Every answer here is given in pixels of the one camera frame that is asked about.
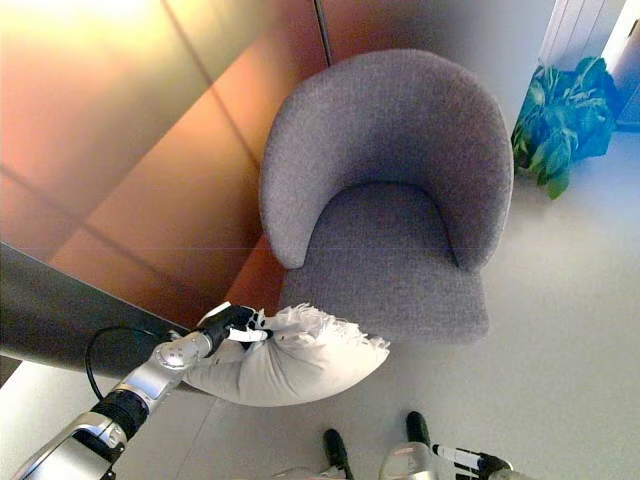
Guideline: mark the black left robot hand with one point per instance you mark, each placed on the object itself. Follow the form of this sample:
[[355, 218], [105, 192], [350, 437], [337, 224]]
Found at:
[[225, 327]]

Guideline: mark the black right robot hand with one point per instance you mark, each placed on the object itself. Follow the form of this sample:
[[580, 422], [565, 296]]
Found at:
[[457, 456]]

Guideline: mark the white tasselled pillow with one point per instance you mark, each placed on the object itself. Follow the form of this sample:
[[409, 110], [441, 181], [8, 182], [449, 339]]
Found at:
[[295, 365]]

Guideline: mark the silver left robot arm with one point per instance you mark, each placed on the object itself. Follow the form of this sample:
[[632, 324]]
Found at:
[[145, 380]]

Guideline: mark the black right robot foot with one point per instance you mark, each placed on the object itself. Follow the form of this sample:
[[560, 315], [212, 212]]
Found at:
[[419, 427]]

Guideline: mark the black robot foot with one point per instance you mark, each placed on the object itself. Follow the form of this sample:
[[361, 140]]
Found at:
[[419, 427], [337, 450]]

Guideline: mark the silver right robot leg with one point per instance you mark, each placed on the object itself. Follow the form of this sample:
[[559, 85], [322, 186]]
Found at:
[[407, 462]]

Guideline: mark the black left robot foot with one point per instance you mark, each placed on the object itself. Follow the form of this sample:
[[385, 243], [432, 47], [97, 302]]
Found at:
[[337, 450]]

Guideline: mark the dark grey curved panel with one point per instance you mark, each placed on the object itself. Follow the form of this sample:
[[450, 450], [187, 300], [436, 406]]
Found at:
[[55, 310]]

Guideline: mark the grey fabric tub armchair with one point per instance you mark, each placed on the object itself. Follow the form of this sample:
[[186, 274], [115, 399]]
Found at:
[[395, 240]]

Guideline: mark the green leafy potted plant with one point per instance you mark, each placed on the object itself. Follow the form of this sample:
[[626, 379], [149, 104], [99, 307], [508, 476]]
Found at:
[[565, 125]]

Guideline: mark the white slatted window blind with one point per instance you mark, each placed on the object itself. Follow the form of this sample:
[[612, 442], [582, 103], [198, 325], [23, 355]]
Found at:
[[575, 30]]

